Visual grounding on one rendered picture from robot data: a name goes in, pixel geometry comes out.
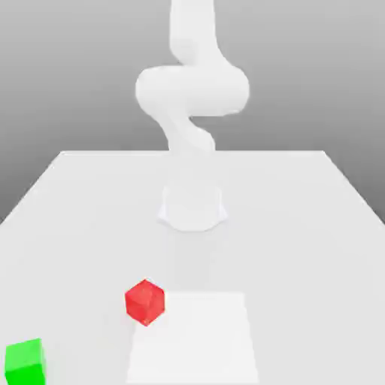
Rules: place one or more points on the small red cube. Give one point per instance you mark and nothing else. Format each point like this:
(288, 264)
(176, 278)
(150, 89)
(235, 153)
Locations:
(145, 302)

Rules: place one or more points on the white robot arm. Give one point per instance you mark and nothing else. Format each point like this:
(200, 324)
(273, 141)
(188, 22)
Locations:
(192, 90)

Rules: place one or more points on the small green cube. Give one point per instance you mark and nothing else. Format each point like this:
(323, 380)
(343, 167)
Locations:
(24, 361)

